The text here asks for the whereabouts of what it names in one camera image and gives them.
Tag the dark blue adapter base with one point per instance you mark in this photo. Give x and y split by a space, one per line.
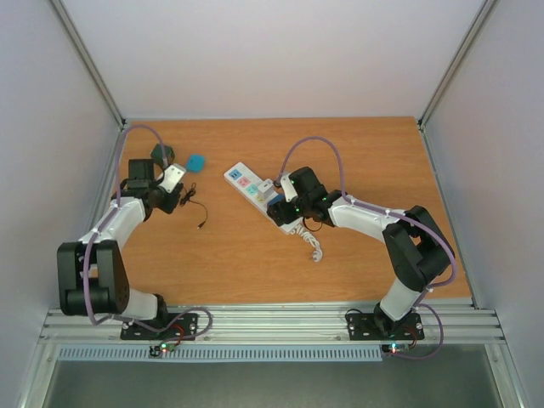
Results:
276 199

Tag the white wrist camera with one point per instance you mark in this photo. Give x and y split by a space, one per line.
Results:
171 177
287 186

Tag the right controller board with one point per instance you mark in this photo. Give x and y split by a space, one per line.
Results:
395 348

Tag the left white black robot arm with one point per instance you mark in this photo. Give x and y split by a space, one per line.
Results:
92 278

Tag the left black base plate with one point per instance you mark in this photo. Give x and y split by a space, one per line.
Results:
155 330

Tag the grey slotted cable duct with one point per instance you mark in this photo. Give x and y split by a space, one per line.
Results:
222 353

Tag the black adapter with thin cable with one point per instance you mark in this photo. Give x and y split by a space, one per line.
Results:
188 198

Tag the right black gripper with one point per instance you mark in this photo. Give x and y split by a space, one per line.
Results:
280 214

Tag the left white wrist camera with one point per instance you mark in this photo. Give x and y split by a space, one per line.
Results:
171 177

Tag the light blue adapter plug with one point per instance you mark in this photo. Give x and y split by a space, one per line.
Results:
195 163

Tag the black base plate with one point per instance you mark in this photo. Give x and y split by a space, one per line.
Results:
362 327
155 330

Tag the dark green cube plug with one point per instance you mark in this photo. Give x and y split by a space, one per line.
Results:
162 155

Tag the left controller board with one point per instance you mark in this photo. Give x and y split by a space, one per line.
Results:
161 349

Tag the aluminium mounting rail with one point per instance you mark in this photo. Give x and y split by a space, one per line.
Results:
452 320

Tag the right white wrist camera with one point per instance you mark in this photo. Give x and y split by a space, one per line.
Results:
287 186

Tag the white power strip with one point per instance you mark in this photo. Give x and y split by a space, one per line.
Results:
246 182

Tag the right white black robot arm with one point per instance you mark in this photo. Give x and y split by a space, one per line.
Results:
416 247

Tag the white usb charger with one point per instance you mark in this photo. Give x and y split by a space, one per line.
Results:
265 189

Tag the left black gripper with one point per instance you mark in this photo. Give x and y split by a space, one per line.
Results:
170 206

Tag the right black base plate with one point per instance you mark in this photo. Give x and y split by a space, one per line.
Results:
362 327

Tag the controller board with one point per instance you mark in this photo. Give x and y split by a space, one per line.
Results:
395 348
161 349

